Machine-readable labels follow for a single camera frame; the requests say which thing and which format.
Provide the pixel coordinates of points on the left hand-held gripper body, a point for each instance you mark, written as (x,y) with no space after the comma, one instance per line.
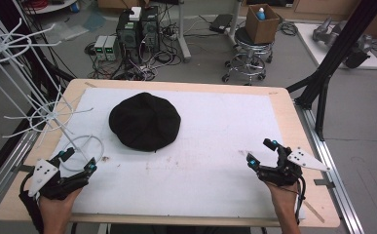
(43,174)

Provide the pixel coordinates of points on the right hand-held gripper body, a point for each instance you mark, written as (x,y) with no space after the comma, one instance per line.
(306,160)

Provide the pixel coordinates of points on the black beret hat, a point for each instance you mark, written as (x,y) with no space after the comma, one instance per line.
(144,122)

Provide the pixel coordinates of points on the person's left hand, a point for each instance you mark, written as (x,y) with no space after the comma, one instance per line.
(59,206)

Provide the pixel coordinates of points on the person's right hand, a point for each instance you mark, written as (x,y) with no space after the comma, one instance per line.
(283,196)

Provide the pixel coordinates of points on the white foam table mat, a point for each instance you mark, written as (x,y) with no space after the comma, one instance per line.
(202,169)

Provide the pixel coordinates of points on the tan tape strip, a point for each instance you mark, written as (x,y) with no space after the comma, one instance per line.
(313,211)

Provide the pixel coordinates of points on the chrome rolling stool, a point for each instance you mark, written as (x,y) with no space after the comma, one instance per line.
(249,61)

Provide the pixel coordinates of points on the white floor board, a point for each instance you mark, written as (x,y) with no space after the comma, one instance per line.
(309,42)

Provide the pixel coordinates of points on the grey bench power supply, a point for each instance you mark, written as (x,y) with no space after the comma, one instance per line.
(100,47)
(112,48)

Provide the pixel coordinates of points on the brown cardboard box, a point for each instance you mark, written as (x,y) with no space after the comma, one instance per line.
(260,29)

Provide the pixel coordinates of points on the blue bottle white cap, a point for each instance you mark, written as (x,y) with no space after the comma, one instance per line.
(260,14)

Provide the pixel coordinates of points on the black flat box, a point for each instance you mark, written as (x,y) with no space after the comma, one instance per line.
(221,23)

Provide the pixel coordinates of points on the grey desk leg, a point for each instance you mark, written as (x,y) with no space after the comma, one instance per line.
(184,39)

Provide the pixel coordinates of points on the black computer tower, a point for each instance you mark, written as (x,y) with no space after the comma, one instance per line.
(150,31)
(128,31)

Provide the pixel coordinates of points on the white box on tower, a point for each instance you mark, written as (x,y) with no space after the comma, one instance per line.
(135,13)

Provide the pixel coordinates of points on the aluminium rail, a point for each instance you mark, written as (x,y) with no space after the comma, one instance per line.
(4,172)
(335,182)

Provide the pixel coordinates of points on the black metal stand frame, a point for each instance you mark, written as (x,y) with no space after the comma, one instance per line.
(332,61)

